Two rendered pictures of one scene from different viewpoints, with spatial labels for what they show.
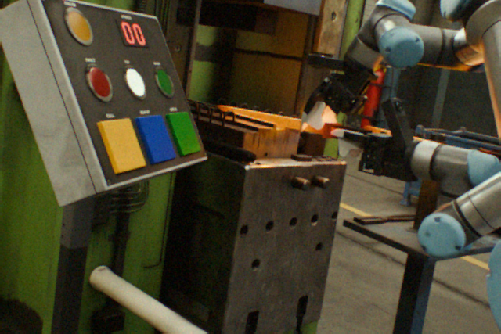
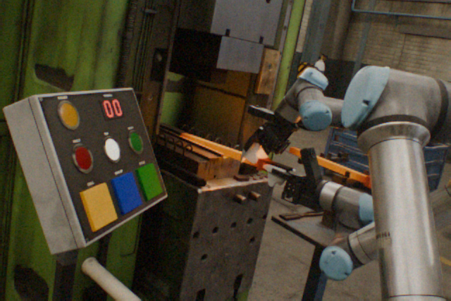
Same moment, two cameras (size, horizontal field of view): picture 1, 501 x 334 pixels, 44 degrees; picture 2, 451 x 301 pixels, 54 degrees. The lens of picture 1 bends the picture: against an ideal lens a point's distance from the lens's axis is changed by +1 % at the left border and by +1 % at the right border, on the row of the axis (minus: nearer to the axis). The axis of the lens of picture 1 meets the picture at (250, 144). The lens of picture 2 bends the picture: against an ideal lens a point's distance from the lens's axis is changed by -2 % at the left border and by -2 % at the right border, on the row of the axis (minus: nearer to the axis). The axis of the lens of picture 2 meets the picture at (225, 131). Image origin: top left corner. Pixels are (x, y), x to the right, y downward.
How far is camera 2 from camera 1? 0.19 m
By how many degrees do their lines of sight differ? 3
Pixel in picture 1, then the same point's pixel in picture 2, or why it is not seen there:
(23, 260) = (35, 242)
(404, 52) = (317, 120)
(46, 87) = (41, 166)
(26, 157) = not seen: hidden behind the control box
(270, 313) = (213, 289)
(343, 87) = (273, 134)
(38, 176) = not seen: hidden behind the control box
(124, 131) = (101, 195)
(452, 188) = (347, 221)
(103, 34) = (88, 115)
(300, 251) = (237, 244)
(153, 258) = (130, 249)
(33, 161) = not seen: hidden behind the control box
